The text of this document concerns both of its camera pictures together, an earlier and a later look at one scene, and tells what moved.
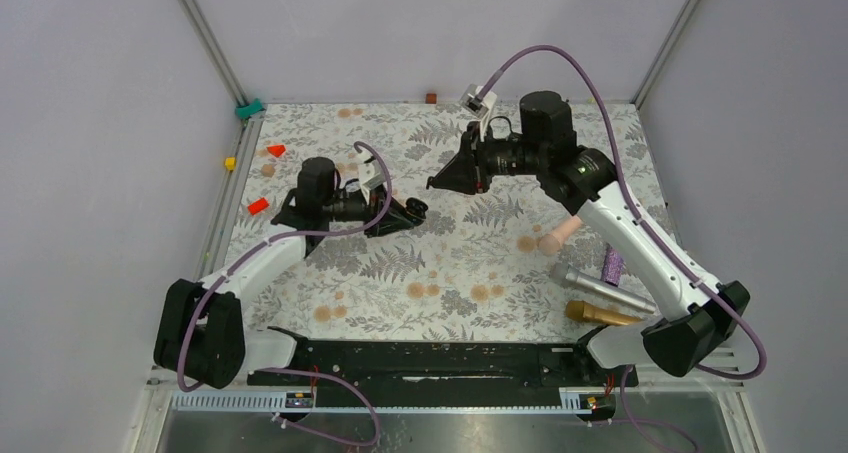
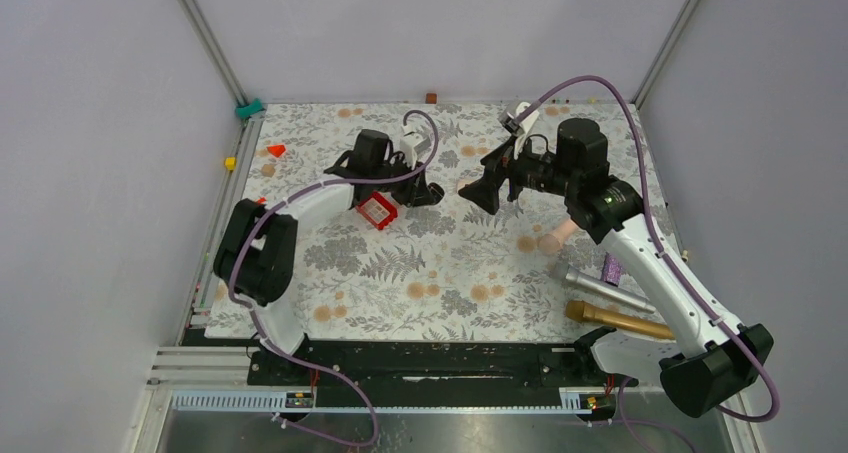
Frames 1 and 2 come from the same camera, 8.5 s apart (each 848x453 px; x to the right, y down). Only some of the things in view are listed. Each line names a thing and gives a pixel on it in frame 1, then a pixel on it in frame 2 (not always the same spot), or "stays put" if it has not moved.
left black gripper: (395, 218) → (415, 191)
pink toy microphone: (549, 244) stays put
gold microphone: (579, 309) stays put
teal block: (246, 111) stays put
